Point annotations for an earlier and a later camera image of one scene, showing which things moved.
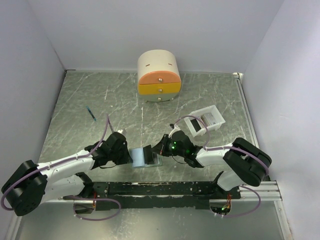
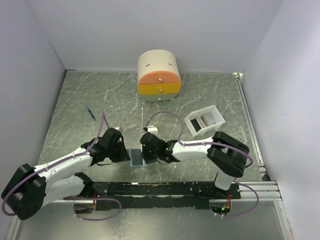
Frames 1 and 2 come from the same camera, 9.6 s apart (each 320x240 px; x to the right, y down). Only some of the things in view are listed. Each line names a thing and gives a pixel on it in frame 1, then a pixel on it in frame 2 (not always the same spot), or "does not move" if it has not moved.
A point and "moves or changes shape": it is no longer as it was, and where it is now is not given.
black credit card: [148, 154] moves or changes shape
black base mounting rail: [159, 195] does not move
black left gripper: [126, 157] does not move
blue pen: [91, 113] does not move
